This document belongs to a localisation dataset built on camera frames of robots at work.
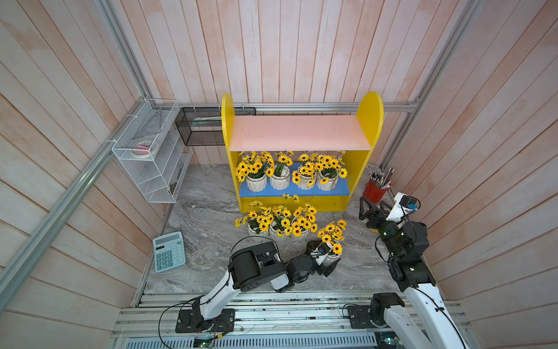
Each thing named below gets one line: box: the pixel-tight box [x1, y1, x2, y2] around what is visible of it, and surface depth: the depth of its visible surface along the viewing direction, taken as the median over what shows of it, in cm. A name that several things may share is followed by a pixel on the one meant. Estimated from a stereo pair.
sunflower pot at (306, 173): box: [291, 153, 319, 191], surface depth 86 cm
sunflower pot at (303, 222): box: [291, 202, 318, 242], surface depth 84 cm
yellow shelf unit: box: [220, 93, 293, 214], surface depth 78 cm
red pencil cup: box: [362, 167, 395, 204], surface depth 101 cm
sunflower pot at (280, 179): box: [269, 150, 295, 191], surface depth 90 cm
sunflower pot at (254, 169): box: [234, 151, 276, 193], surface depth 86 cm
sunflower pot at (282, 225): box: [269, 193, 302, 240], surface depth 87 cm
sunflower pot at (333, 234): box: [316, 219, 348, 265], surface depth 81 cm
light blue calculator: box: [152, 231, 186, 273], surface depth 90 cm
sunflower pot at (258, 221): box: [235, 199, 274, 238], surface depth 88 cm
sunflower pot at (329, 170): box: [315, 154, 349, 192], surface depth 86 cm
